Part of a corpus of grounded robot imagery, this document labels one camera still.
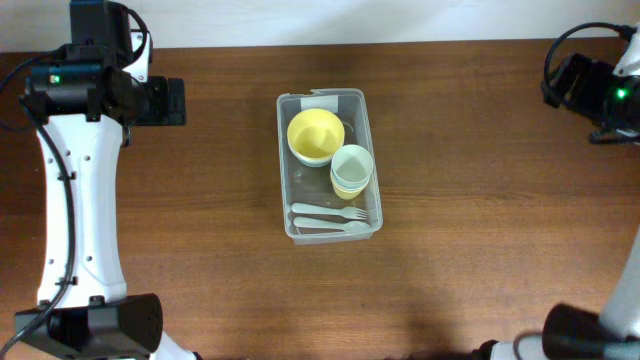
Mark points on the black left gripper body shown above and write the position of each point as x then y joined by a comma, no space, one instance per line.
161,106

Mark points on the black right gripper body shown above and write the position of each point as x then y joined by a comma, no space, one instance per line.
598,96

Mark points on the yellow plastic bowl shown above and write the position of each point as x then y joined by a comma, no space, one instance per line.
316,127

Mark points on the white plastic cup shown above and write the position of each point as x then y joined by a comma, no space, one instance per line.
352,162

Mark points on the yellow plastic cup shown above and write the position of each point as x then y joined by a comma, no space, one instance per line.
346,194

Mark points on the green plastic cup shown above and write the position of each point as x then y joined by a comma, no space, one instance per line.
350,184

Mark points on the white plastic fork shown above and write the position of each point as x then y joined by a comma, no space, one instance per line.
351,213

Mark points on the white plastic spoon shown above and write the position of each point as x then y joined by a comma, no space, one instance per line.
351,226

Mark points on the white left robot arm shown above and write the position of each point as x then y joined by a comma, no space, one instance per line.
83,99

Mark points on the clear plastic container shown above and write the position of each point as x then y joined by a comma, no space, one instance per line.
312,185

